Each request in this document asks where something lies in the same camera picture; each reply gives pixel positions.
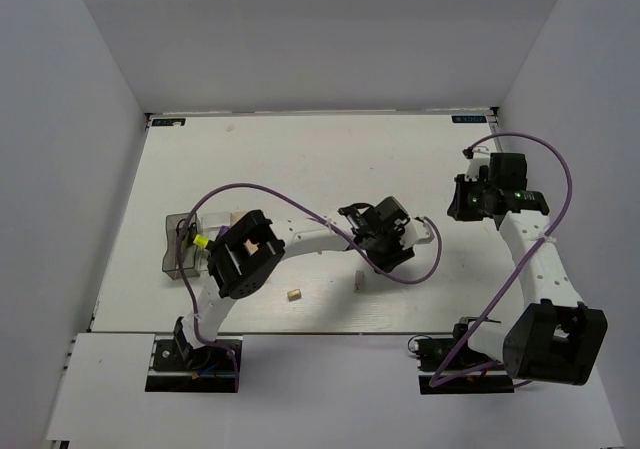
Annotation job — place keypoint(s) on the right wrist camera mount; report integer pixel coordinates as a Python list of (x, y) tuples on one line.
[(477, 157)]

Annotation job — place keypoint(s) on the grey white eraser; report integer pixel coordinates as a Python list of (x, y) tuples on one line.
[(359, 281)]

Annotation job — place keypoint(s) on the purple capped highlighter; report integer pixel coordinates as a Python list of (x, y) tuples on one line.
[(223, 230)]

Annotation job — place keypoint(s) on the clear transparent container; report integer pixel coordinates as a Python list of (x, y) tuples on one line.
[(209, 226)]

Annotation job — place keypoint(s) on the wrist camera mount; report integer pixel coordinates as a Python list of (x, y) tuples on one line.
[(477, 157), (416, 232)]

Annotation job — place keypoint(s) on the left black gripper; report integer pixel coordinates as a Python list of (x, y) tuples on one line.
[(394, 257)]

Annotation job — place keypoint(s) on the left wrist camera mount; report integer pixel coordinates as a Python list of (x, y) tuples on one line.
[(416, 232)]

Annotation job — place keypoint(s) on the right blue table label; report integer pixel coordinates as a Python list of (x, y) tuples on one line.
[(468, 119)]

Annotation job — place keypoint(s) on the black handled scissors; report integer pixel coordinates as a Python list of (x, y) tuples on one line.
[(182, 229)]

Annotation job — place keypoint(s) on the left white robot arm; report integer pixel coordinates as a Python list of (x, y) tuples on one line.
[(241, 259)]

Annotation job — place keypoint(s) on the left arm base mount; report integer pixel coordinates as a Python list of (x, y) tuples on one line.
[(211, 371)]

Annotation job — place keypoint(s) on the yellow capped highlighter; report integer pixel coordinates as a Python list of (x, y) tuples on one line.
[(203, 242)]

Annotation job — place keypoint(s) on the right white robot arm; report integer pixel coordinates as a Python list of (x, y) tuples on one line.
[(557, 337)]

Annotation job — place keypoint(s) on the left blue table label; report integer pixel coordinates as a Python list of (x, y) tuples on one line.
[(168, 122)]

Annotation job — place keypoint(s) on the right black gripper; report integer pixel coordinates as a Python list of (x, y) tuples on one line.
[(457, 208)]

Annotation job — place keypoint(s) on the dark grey transparent container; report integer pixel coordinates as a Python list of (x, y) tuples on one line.
[(177, 254)]

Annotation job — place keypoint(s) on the blue table label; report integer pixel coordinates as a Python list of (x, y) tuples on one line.
[(168, 122), (468, 119)]

